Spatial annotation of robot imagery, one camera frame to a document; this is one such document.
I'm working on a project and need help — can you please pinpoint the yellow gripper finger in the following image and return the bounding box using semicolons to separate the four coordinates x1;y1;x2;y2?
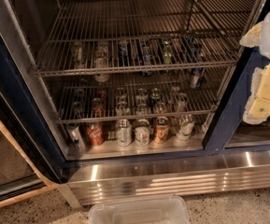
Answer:
239;22;263;48
243;64;270;125

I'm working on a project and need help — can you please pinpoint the green soda can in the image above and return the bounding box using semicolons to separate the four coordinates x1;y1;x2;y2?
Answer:
160;40;173;64

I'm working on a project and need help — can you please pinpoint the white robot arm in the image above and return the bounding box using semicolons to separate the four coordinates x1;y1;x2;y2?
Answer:
239;11;270;125

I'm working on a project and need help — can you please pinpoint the blue striped can right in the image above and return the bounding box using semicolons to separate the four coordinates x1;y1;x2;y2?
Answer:
190;43;205;89

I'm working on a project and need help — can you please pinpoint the white green tilted can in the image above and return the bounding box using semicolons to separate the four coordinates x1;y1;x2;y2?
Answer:
177;114;195;140

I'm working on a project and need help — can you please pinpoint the orange brown can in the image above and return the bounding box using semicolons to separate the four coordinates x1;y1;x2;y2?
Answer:
154;116;169;144

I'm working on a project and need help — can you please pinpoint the dark blue can middle shelf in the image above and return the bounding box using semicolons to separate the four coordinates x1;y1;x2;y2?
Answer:
118;40;129;59

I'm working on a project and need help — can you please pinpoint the stainless steel commercial fridge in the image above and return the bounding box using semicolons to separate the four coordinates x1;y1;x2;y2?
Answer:
0;0;270;207

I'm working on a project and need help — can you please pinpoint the white red can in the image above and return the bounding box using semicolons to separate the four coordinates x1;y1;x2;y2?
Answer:
135;119;150;147

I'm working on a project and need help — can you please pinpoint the white can middle shelf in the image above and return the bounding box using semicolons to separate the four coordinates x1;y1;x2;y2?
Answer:
93;41;109;83

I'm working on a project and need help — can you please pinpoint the silver can middle left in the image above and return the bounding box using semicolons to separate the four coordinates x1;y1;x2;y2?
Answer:
72;41;83;68

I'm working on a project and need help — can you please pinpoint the red cola can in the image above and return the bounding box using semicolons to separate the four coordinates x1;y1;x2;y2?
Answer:
86;122;104;146

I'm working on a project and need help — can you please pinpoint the silver blue can bottom shelf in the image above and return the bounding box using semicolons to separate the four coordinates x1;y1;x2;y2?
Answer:
65;123;85;149

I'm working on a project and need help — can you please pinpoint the glass fridge door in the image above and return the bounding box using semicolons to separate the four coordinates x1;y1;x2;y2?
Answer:
0;72;59;213

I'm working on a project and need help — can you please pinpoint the clear plastic bin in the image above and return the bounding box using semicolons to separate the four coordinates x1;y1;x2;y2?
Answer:
88;196;191;224

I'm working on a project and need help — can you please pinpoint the upper wire fridge shelf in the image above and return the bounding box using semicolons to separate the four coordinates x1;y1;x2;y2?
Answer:
36;0;255;77

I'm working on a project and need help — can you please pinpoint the wire fridge shelf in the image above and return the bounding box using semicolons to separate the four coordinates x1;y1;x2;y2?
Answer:
36;0;255;77
44;67;227;124

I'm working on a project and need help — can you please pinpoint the middle wire fridge shelf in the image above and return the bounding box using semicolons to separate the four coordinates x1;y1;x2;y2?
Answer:
44;67;227;124

